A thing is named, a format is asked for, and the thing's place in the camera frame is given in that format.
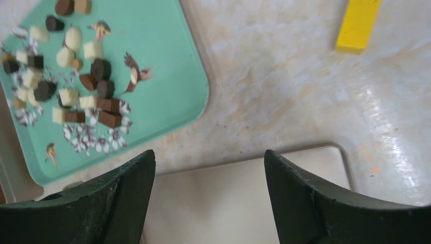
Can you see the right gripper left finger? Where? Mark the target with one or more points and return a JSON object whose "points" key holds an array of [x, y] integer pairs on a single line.
{"points": [[110, 208]]}

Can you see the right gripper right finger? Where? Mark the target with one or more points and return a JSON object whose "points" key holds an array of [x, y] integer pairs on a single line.
{"points": [[309, 209]]}

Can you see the brown box lid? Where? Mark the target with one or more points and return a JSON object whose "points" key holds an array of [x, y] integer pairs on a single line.
{"points": [[220, 204]]}

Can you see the brown rectangular chocolate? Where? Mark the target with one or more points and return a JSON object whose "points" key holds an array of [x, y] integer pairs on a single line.
{"points": [[110, 120]]}

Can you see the green floral tray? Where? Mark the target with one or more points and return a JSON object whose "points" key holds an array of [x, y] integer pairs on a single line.
{"points": [[158, 76]]}

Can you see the yellow block near gripper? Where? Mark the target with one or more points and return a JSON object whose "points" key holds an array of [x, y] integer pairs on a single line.
{"points": [[357, 26]]}

